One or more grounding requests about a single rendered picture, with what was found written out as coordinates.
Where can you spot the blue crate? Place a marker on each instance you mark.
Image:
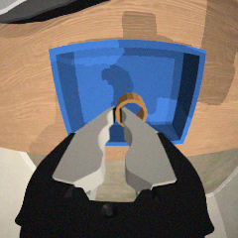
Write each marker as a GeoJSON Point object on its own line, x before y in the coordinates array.
{"type": "Point", "coordinates": [89, 81]}

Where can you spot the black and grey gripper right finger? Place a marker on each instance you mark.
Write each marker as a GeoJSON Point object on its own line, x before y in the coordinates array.
{"type": "Point", "coordinates": [154, 162]}

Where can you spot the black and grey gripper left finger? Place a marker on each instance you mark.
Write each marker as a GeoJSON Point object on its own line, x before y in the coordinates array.
{"type": "Point", "coordinates": [77, 161]}

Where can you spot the bronze bushing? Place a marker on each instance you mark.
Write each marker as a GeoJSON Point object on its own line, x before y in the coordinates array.
{"type": "Point", "coordinates": [129, 98]}

